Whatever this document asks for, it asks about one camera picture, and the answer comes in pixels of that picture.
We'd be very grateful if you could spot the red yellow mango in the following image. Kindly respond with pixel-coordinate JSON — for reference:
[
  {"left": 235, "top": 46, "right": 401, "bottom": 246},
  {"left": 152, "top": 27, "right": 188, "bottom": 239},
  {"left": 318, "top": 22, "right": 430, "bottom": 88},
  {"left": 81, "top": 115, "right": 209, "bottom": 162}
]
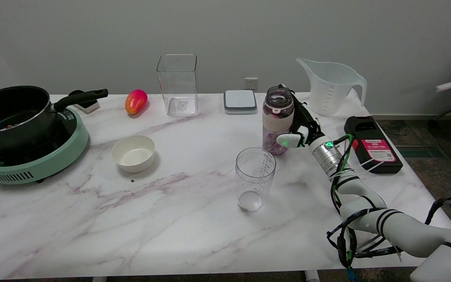
[{"left": 125, "top": 89, "right": 148, "bottom": 115}]

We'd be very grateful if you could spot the white grey square lid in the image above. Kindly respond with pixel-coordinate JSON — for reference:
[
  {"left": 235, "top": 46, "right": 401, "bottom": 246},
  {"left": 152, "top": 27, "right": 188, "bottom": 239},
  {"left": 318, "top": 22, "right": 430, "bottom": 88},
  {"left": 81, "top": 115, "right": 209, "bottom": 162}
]
[{"left": 224, "top": 90, "right": 258, "bottom": 115}]

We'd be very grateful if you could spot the clear bottle with floral print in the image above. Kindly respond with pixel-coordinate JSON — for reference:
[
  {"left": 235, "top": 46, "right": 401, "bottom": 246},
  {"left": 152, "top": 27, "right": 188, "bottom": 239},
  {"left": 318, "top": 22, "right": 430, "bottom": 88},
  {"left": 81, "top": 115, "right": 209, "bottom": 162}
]
[{"left": 262, "top": 86, "right": 294, "bottom": 156}]

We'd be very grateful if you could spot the green induction cooker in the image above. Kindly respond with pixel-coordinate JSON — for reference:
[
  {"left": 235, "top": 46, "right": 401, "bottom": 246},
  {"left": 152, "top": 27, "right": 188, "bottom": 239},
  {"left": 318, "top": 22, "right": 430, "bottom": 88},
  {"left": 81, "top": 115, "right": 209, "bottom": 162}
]
[{"left": 0, "top": 107, "right": 90, "bottom": 185}]

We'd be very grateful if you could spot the clear square storage container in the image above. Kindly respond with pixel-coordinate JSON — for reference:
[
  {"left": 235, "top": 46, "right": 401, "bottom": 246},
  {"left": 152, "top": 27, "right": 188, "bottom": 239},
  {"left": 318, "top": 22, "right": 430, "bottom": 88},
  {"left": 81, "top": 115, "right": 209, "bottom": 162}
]
[{"left": 157, "top": 54, "right": 200, "bottom": 117}]

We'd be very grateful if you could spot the translucent measuring jug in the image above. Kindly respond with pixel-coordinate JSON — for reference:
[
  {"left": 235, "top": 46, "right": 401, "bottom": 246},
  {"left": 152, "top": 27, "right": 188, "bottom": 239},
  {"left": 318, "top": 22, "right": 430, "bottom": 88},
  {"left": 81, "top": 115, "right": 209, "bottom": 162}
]
[{"left": 296, "top": 58, "right": 368, "bottom": 117}]

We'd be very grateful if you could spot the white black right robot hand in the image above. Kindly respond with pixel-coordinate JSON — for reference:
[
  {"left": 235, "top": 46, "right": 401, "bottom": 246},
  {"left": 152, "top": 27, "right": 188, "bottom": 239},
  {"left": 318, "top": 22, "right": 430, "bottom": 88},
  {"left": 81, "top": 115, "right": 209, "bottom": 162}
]
[{"left": 276, "top": 84, "right": 326, "bottom": 149}]

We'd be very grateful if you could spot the white bowl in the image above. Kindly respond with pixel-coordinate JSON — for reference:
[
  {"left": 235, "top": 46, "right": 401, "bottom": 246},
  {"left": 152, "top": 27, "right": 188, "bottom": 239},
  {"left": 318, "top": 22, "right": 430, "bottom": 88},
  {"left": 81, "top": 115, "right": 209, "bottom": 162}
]
[{"left": 111, "top": 135, "right": 156, "bottom": 174}]

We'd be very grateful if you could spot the floor vent grille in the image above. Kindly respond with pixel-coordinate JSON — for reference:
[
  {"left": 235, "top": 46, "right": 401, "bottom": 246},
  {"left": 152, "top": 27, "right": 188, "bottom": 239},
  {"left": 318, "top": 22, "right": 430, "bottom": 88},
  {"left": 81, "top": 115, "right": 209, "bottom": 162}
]
[{"left": 396, "top": 145, "right": 447, "bottom": 159}]

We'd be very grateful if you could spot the clear plastic measuring cup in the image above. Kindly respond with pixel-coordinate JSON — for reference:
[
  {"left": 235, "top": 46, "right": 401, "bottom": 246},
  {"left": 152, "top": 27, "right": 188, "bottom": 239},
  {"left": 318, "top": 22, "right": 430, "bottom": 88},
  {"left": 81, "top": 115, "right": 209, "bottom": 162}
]
[{"left": 235, "top": 147, "right": 277, "bottom": 213}]

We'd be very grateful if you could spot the black device with pink label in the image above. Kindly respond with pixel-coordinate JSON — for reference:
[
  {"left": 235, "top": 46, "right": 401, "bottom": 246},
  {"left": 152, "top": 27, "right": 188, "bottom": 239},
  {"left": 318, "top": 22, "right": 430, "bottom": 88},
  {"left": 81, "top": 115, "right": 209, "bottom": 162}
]
[{"left": 344, "top": 116, "right": 403, "bottom": 174}]

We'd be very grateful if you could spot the black saucepan with handle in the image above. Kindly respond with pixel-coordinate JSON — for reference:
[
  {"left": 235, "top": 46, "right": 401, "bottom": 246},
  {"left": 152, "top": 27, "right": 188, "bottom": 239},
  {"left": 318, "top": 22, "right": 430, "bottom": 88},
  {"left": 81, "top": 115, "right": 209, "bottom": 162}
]
[{"left": 0, "top": 85, "right": 109, "bottom": 151}]

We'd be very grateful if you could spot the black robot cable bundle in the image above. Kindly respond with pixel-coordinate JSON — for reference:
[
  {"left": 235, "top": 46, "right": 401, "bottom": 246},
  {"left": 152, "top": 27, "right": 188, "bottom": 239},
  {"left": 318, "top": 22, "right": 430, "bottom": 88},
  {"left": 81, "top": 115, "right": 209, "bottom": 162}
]
[{"left": 326, "top": 134, "right": 451, "bottom": 281}]

